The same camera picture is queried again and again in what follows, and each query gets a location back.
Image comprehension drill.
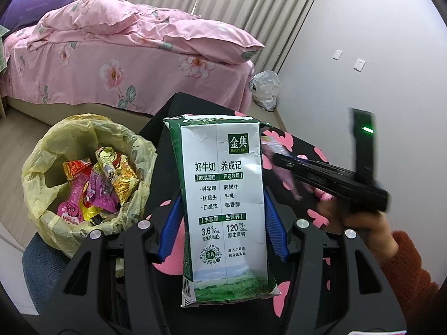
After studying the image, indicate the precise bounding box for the purple pillow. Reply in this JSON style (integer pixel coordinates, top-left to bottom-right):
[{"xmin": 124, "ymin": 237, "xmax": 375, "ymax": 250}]
[{"xmin": 2, "ymin": 0, "xmax": 77, "ymax": 33}]

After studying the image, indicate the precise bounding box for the pink floral bed sheet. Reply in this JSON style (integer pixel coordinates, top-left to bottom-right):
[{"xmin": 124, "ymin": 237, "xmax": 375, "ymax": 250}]
[{"xmin": 3, "ymin": 30, "xmax": 256, "ymax": 119}]

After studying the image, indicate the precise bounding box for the green checked cloth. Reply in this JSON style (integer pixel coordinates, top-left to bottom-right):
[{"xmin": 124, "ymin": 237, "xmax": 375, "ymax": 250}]
[{"xmin": 0, "ymin": 24, "xmax": 9, "ymax": 75}]

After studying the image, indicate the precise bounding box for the purple snack wrapper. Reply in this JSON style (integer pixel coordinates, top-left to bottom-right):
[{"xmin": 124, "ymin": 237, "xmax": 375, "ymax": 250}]
[{"xmin": 260, "ymin": 136, "xmax": 304, "ymax": 202}]

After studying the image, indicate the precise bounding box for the pink floral duvet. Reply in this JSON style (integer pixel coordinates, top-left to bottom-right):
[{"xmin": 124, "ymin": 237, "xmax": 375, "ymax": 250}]
[{"xmin": 27, "ymin": 0, "xmax": 266, "ymax": 66}]

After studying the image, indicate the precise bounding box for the purple and pink snack packet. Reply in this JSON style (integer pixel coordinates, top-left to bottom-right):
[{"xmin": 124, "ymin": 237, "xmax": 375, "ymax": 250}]
[{"xmin": 85, "ymin": 167, "xmax": 118, "ymax": 213}]

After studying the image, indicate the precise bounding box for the beige pleated curtain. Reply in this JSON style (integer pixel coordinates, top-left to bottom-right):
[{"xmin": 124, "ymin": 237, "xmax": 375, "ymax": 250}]
[{"xmin": 112, "ymin": 0, "xmax": 327, "ymax": 76}]

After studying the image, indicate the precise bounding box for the yellow plastic trash bag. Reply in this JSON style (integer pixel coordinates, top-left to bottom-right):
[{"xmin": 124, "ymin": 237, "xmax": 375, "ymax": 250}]
[{"xmin": 22, "ymin": 113, "xmax": 158, "ymax": 278}]

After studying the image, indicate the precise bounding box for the gold foil wrapper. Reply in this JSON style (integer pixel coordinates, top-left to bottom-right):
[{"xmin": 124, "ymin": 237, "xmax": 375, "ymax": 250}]
[
  {"xmin": 112, "ymin": 154, "xmax": 138, "ymax": 204},
  {"xmin": 95, "ymin": 147, "xmax": 121, "ymax": 182}
]

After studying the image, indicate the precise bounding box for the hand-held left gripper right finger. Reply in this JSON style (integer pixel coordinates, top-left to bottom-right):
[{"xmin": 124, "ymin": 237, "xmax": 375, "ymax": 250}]
[{"xmin": 263, "ymin": 190, "xmax": 407, "ymax": 335}]

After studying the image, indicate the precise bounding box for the person's right forearm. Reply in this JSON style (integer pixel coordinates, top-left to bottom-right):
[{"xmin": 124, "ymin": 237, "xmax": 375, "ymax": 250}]
[{"xmin": 382, "ymin": 230, "xmax": 441, "ymax": 335}]

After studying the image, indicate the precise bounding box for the green and white milk carton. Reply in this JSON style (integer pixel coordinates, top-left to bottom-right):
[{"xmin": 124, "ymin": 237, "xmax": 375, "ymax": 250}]
[{"xmin": 163, "ymin": 114, "xmax": 282, "ymax": 308}]

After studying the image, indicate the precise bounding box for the red and orange snack packet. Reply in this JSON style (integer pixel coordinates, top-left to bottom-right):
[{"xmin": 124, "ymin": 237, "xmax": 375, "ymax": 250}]
[{"xmin": 63, "ymin": 160, "xmax": 93, "ymax": 184}]

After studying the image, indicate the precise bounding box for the black table with pink dots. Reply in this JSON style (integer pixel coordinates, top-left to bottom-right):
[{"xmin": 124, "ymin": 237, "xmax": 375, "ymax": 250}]
[{"xmin": 138, "ymin": 92, "xmax": 388, "ymax": 335}]

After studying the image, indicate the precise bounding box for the pink packet with cartoon face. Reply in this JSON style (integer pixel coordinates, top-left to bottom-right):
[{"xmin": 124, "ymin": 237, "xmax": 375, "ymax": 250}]
[{"xmin": 57, "ymin": 173, "xmax": 92, "ymax": 224}]

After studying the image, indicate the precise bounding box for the white plastic bag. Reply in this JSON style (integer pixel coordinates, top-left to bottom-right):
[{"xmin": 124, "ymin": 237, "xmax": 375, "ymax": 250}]
[{"xmin": 252, "ymin": 70, "xmax": 282, "ymax": 112}]

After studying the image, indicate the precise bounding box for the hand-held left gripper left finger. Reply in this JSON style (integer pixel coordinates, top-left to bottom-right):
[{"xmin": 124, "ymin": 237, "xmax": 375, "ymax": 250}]
[{"xmin": 42, "ymin": 193, "xmax": 184, "ymax": 335}]

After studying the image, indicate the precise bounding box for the beige bed base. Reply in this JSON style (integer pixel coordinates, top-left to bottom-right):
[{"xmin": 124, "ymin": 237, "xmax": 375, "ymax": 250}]
[{"xmin": 6, "ymin": 95, "xmax": 155, "ymax": 127}]

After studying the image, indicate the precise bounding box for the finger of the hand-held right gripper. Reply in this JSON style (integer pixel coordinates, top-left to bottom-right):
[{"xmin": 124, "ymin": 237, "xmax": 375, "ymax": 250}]
[{"xmin": 271, "ymin": 154, "xmax": 357, "ymax": 196}]

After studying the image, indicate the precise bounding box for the person's right hand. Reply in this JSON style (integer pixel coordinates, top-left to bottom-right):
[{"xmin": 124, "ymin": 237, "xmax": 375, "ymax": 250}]
[{"xmin": 340, "ymin": 211, "xmax": 399, "ymax": 263}]

